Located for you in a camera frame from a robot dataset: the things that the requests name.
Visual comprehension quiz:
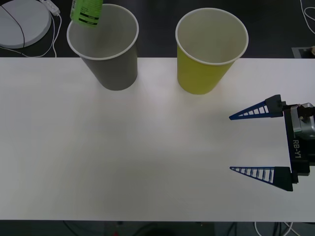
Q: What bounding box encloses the white looped cable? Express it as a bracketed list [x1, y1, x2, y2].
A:
[300, 0, 315, 35]

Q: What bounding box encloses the white power strip cable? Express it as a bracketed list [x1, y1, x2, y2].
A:
[0, 12, 62, 59]

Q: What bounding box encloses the white round floor base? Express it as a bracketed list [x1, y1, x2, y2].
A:
[0, 0, 52, 49]

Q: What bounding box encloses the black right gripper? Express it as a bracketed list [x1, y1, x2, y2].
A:
[228, 94, 315, 192]

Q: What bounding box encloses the thin black cable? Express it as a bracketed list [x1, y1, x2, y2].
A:
[0, 4, 27, 47]

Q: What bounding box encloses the yellow-green plastic bin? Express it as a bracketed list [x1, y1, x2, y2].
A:
[175, 7, 249, 95]

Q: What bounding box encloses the grey floor outlet box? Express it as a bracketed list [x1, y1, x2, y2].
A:
[291, 46, 315, 59]

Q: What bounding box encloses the green bottle with black cap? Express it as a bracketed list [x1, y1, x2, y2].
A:
[69, 0, 103, 30]

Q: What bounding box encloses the white floor cable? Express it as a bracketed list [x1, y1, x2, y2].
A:
[254, 221, 296, 236]

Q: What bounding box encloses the grey plastic bin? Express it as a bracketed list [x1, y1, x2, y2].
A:
[66, 3, 140, 91]

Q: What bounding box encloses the white power strip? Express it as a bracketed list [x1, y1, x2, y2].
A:
[39, 0, 61, 15]

